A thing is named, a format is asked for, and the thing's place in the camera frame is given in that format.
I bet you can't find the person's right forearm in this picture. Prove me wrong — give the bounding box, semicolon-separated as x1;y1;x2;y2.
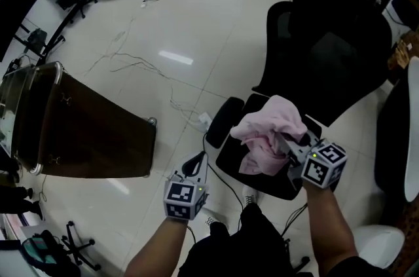
302;182;359;267

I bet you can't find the person's left forearm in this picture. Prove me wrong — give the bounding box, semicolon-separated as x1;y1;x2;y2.
124;218;191;277

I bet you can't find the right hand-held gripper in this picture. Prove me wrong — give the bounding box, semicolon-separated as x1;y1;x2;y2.
277;130;348;191

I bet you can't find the white power strip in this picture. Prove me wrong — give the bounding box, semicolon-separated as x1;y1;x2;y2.
195;111;213;133

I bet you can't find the person's black clothing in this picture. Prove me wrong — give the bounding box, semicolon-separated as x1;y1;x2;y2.
177;202;399;277

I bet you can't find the black power cable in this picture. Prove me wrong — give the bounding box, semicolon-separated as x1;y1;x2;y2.
202;133;245;210

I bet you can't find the black and teal backpack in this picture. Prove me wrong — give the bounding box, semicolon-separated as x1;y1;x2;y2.
20;229;68;277

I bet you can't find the black mesh office chair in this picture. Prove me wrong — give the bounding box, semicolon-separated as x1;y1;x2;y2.
205;0;393;201

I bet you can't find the white floor cable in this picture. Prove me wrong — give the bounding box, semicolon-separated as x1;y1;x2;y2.
83;16;206;126

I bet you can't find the pink cloth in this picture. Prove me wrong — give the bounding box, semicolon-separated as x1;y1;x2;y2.
230;94;308;177

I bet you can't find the person's white left shoe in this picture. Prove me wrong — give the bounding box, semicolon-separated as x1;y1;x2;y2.
200;206;224;227

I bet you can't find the brown steel-rimmed cart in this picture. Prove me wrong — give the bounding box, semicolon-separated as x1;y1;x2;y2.
0;61;158;179

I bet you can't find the person's white shoe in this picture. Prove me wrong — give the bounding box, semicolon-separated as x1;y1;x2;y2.
200;206;224;227
241;185;260;205

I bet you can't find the person's white right shoe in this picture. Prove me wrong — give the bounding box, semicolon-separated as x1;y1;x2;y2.
241;185;260;205

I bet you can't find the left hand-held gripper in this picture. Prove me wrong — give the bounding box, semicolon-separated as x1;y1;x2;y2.
162;152;211;222

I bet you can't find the bin with clear bag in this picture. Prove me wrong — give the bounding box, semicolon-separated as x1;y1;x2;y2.
24;28;49;56

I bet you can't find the black and white bathtub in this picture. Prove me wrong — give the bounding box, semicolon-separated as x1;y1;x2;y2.
374;56;419;204

